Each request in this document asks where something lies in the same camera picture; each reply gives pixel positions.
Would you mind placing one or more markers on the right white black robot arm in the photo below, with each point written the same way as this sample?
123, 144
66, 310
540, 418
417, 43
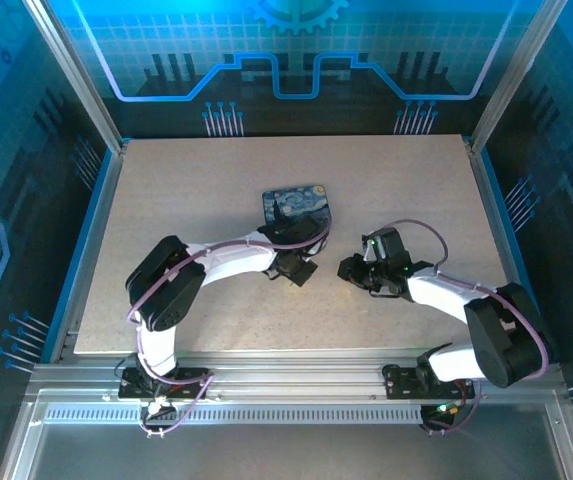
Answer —
441, 290

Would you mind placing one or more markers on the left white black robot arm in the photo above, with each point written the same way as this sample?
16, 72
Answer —
236, 257

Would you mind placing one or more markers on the starry night picture mat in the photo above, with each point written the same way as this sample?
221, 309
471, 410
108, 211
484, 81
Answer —
291, 200

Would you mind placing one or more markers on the metal tray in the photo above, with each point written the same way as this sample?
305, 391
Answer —
291, 452

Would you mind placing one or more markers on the aluminium mounting rail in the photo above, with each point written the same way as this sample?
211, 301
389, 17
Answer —
296, 372

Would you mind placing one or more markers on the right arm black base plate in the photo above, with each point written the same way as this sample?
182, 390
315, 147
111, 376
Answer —
401, 382

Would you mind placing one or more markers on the right aluminium side rail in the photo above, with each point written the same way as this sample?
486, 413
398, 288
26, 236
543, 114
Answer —
496, 210

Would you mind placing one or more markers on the aluminium side rail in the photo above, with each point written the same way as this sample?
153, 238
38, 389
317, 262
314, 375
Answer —
496, 210
91, 240

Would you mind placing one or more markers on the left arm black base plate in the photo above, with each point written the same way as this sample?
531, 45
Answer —
191, 382

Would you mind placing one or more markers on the left aluminium side rail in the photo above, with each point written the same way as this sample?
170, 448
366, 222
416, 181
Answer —
91, 240

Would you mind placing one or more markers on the right aluminium frame post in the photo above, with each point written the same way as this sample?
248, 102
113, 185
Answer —
511, 65

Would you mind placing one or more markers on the aluminium frame post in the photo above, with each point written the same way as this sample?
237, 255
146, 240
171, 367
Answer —
73, 70
511, 65

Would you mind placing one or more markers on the left aluminium frame post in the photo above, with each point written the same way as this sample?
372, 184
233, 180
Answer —
73, 70

